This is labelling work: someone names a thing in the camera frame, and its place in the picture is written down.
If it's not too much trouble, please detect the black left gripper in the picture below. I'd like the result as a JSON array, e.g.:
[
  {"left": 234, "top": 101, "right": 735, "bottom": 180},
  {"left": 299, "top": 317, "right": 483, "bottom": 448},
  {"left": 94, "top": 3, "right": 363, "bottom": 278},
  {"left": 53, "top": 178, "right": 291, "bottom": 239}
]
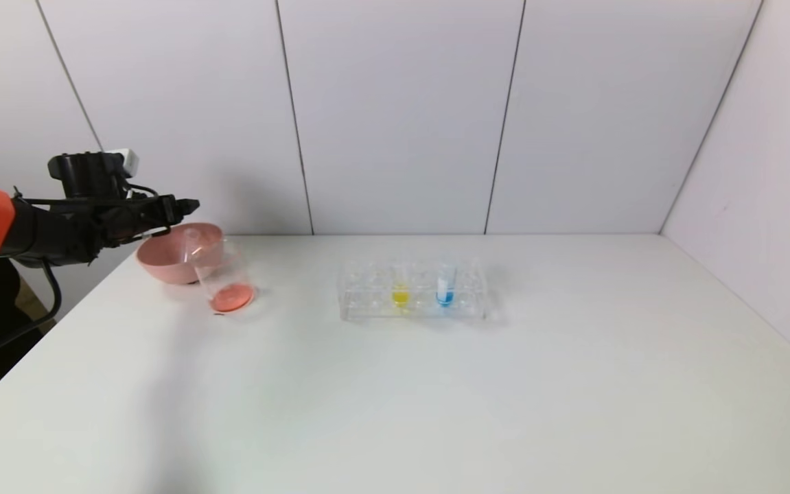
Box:
[{"left": 102, "top": 193, "right": 200, "bottom": 246}]

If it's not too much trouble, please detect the test tube with red pigment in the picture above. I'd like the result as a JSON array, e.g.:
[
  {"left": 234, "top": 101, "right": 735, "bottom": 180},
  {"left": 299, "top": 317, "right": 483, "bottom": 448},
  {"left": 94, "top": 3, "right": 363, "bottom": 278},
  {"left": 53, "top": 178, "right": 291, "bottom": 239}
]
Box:
[{"left": 184, "top": 229, "right": 209, "bottom": 263}]

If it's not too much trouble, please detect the test tube with yellow pigment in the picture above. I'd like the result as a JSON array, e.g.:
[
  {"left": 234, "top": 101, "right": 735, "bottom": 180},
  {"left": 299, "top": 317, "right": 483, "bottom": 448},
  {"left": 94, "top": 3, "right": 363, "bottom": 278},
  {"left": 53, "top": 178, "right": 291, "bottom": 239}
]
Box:
[{"left": 390, "top": 255, "right": 411, "bottom": 311}]

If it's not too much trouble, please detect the clear glass beaker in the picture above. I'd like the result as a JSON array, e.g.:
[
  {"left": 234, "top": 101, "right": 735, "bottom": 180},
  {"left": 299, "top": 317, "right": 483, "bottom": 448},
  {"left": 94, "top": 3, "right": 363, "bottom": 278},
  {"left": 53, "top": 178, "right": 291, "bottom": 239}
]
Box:
[{"left": 191, "top": 239, "right": 259, "bottom": 316}]

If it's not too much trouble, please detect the clear acrylic test tube rack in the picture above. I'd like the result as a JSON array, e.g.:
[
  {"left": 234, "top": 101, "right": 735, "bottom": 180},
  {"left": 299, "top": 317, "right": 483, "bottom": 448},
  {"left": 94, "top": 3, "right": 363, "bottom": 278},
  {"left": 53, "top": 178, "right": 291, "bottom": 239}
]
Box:
[{"left": 338, "top": 254, "right": 491, "bottom": 322}]

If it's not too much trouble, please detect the test tube with blue pigment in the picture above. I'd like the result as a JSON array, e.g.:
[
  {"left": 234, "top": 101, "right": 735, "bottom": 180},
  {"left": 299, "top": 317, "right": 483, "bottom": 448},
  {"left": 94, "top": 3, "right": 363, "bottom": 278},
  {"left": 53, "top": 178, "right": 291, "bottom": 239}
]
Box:
[{"left": 435, "top": 257, "right": 456, "bottom": 308}]

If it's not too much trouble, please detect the pink bowl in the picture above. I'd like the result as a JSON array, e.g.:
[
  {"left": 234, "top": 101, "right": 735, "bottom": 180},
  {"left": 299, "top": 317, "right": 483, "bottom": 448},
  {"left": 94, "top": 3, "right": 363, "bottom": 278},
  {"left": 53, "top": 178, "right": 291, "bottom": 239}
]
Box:
[{"left": 137, "top": 222, "right": 225, "bottom": 285}]

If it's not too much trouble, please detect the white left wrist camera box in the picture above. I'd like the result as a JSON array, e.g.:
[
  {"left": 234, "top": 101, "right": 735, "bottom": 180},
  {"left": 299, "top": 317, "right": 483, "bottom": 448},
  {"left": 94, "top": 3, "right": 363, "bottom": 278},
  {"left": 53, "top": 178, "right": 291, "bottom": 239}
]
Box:
[{"left": 108, "top": 148, "right": 140, "bottom": 175}]

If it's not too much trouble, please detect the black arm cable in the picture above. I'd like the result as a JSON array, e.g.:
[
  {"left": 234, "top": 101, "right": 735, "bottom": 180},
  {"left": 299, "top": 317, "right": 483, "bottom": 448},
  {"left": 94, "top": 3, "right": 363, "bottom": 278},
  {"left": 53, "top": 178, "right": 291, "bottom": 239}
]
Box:
[{"left": 0, "top": 264, "right": 63, "bottom": 368}]

